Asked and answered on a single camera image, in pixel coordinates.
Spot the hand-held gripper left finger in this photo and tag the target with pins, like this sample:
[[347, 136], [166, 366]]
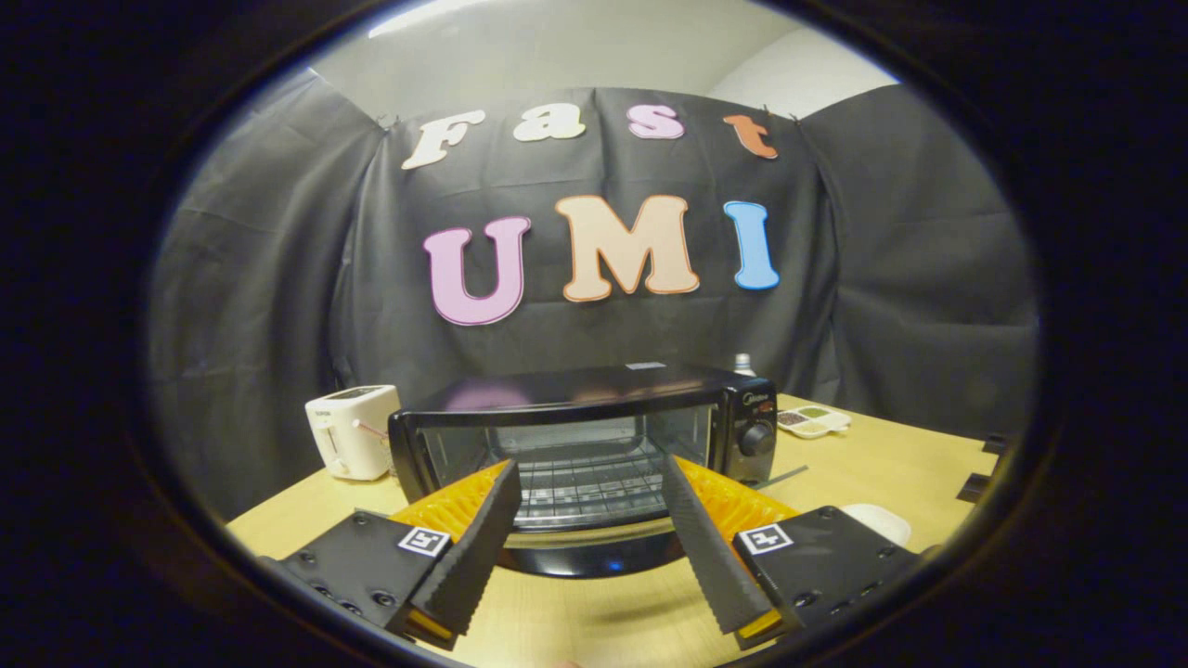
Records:
[[483, 547]]

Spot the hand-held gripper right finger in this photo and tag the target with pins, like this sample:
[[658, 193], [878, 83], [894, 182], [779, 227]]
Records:
[[705, 557]]

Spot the black toaster oven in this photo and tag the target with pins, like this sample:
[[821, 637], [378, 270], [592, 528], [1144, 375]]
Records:
[[575, 394]]

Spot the white pop-up toaster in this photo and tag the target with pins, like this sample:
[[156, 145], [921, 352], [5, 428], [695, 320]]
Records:
[[348, 436]]

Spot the white sectioned condiment dish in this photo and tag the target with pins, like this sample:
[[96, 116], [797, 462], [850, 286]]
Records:
[[812, 422]]

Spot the white square plate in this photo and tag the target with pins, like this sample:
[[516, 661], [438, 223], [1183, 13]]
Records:
[[882, 521]]

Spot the pink label plastic bottle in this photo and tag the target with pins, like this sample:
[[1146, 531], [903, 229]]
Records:
[[742, 365]]

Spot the large black table bracket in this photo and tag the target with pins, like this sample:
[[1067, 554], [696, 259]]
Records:
[[974, 488]]

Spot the small black table bracket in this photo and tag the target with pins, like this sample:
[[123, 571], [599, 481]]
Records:
[[996, 443]]

